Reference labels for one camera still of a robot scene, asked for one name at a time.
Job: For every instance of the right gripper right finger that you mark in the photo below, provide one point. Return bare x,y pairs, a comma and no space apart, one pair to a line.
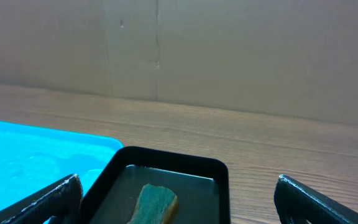
297,203

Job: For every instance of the black plastic tray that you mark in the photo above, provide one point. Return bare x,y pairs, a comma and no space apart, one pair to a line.
200,183

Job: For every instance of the teal plastic tray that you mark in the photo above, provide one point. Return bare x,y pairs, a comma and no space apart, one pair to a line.
31,158

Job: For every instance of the green yellow sponge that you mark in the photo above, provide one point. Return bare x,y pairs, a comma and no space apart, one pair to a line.
155,205

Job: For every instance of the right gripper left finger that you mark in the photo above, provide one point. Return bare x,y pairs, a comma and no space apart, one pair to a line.
59,202

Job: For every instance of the brown cardboard panel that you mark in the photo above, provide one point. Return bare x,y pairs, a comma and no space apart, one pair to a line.
289,58

